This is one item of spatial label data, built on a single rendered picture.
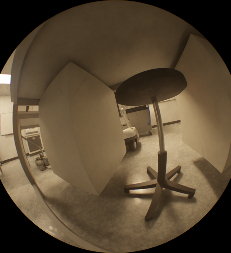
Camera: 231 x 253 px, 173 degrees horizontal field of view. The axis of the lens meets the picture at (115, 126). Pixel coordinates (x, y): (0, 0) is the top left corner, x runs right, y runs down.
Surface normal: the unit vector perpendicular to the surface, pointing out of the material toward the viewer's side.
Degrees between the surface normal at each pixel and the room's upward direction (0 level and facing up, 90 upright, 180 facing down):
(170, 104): 90
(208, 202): 0
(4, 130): 90
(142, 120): 90
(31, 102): 90
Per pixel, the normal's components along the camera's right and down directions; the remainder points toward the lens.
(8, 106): 0.91, -0.18
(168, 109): -0.35, 0.11
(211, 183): -0.21, -0.98
